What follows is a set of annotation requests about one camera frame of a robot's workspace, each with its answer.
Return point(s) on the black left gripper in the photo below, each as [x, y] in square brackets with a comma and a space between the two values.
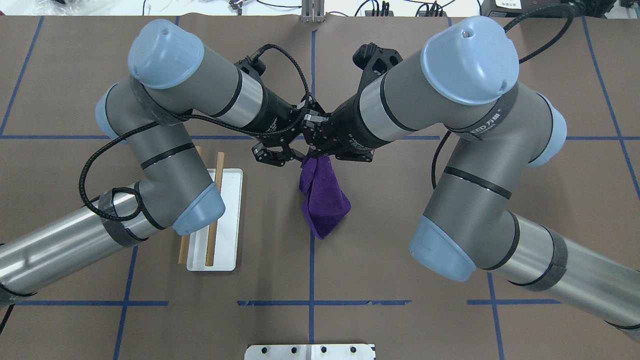
[276, 114]

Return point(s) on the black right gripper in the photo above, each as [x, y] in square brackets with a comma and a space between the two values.
[347, 125]

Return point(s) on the purple microfibre towel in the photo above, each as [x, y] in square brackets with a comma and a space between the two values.
[325, 204]

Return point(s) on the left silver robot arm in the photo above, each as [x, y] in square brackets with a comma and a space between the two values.
[173, 78]

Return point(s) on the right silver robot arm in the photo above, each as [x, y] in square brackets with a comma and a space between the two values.
[466, 78]

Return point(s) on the front wooden rack rod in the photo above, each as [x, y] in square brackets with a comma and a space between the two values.
[219, 210]

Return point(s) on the silver mounting plate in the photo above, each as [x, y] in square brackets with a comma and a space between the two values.
[338, 351]

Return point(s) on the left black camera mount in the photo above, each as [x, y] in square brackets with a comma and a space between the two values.
[255, 68]

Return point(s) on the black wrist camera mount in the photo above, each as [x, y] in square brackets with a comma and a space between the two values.
[375, 60]

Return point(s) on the aluminium frame post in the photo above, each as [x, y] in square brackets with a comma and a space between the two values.
[313, 11]

